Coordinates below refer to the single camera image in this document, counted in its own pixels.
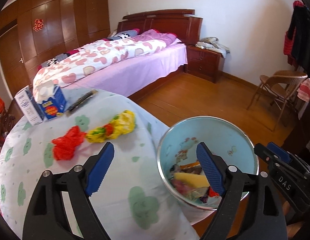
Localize red plastic bag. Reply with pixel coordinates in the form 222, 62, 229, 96
52, 126, 86, 161

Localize yellow plastic bag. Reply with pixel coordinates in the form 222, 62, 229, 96
85, 110, 136, 143

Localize light blue trash bucket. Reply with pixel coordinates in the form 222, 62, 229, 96
157, 116, 259, 211

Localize brown wicker folding chair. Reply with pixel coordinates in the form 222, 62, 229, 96
247, 70, 308, 132

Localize red striped towel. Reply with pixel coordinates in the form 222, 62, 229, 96
297, 78, 310, 102

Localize cloud-print white tablecloth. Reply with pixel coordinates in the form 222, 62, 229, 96
0, 90, 198, 239

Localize blue Look milk carton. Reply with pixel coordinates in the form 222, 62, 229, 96
33, 81, 67, 120

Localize cluttered wooden side cabinet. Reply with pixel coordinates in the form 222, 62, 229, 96
0, 98, 15, 152

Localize dark hanging coats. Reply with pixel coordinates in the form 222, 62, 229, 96
283, 1, 310, 78

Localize white grey milk carton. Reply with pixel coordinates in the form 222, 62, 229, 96
14, 86, 44, 126

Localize dark clear snack packet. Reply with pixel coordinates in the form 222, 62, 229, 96
66, 89, 98, 115

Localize wooden nightstand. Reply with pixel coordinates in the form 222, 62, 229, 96
185, 45, 225, 83

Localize pile of grey clothes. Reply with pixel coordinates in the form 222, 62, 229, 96
195, 37, 230, 58

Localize heart-print white duvet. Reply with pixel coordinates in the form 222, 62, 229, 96
33, 38, 168, 88

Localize pink purple blanket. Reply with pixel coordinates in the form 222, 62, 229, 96
131, 29, 181, 46

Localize wooden bed with headboard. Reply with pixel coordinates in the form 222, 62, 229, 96
33, 9, 203, 98

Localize brown wooden wardrobe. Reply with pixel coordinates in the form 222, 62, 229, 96
0, 0, 110, 95

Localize cow-print striped pillow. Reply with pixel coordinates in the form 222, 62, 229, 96
103, 28, 140, 41

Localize red double-happiness sticker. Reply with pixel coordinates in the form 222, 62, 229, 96
33, 18, 44, 32

